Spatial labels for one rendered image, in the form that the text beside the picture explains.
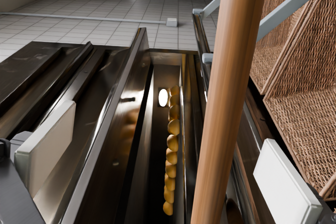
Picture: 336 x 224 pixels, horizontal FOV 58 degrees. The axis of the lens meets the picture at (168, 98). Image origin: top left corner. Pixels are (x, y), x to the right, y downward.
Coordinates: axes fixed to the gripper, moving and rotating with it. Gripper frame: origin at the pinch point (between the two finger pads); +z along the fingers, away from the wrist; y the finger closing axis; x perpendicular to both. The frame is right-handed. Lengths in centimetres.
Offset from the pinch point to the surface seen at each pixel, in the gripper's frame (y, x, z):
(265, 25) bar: 18.1, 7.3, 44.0
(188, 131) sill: 14, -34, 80
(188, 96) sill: 15, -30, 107
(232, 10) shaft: 2.6, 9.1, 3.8
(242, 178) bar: 9.7, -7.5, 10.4
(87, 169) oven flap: -12, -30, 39
